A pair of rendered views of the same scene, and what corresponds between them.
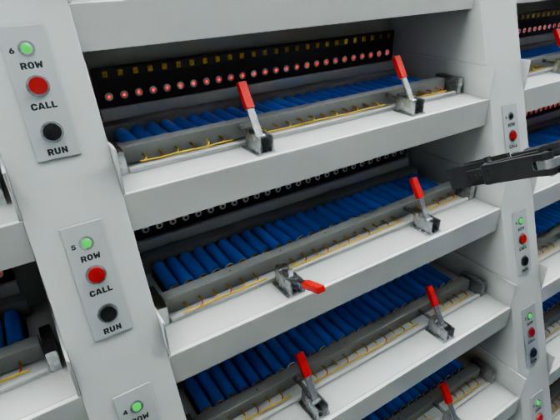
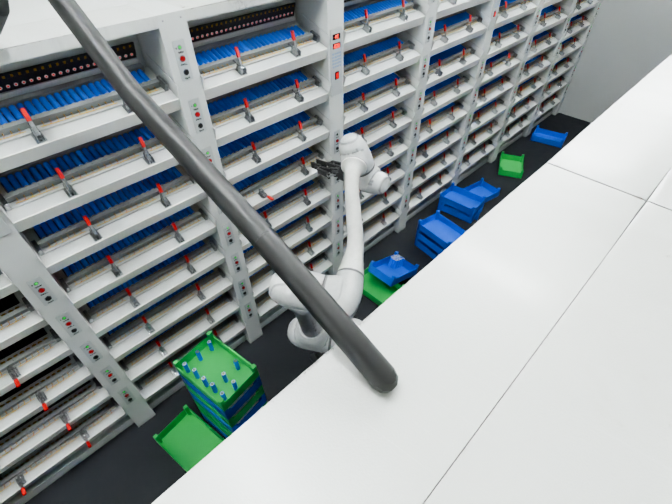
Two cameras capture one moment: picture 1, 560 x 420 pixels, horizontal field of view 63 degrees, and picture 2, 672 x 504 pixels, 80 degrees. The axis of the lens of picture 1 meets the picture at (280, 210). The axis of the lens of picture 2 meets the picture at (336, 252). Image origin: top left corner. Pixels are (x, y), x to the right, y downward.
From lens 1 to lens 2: 134 cm
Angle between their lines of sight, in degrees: 35
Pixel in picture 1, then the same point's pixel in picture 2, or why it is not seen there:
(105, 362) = (221, 218)
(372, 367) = (284, 213)
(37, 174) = not seen: hidden behind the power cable
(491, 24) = (332, 106)
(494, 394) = (324, 218)
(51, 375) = (205, 221)
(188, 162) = (237, 166)
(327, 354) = (271, 210)
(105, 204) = not seen: hidden behind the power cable
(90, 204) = not seen: hidden behind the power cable
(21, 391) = (200, 225)
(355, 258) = (281, 185)
